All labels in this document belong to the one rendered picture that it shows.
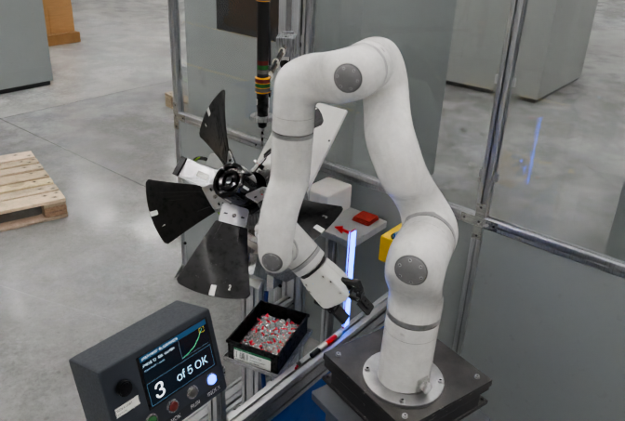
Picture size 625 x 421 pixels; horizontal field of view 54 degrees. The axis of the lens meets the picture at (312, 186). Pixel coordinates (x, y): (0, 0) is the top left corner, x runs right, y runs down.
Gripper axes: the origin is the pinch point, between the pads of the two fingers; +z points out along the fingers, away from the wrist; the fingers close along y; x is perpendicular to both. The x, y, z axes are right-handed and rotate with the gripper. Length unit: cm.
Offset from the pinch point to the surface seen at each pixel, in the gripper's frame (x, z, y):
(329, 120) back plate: 76, -33, -33
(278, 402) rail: -13.2, 9.0, -32.7
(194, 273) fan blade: 8, -28, -54
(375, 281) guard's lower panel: 86, 35, -82
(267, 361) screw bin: -3.5, 2.2, -39.3
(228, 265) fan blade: 15, -23, -49
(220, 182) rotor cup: 31, -43, -44
